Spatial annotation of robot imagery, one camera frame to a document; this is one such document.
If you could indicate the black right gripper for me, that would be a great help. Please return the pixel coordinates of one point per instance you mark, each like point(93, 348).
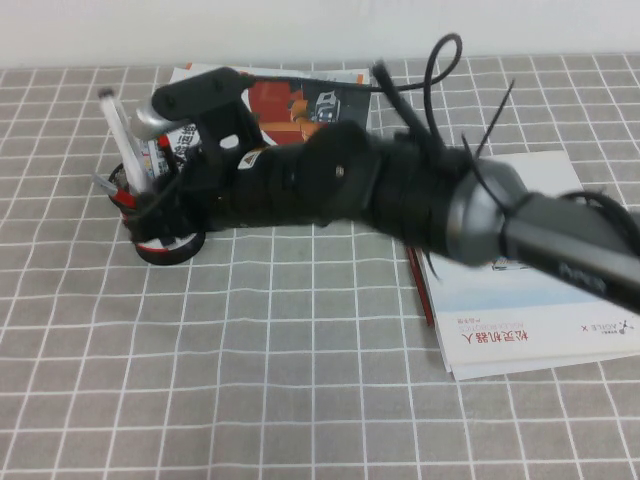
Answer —
point(240, 195)

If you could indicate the white marker with black print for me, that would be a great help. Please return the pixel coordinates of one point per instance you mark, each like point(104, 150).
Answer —
point(160, 162)

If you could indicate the white marker with black cap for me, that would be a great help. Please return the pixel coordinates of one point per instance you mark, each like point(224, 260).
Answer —
point(125, 145)

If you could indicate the brochure with orange robot arm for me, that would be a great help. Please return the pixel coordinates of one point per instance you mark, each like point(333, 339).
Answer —
point(280, 102)

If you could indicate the black zip tie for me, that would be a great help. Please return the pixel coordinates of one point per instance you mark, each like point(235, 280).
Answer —
point(495, 117)

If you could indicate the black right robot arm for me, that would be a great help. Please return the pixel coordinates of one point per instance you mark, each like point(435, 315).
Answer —
point(400, 200)

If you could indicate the brochure with desert photo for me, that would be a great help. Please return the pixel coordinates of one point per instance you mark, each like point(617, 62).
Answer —
point(525, 320)

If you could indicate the black mesh pen holder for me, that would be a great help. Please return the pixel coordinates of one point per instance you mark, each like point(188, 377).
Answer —
point(170, 256)

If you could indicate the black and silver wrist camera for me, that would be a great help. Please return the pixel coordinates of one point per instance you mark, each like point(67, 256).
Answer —
point(200, 90)

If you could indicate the grey checked tablecloth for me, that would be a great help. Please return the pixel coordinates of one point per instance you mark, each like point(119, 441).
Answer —
point(300, 350)

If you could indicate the grey and red pen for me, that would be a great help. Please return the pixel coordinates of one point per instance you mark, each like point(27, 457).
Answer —
point(120, 195)

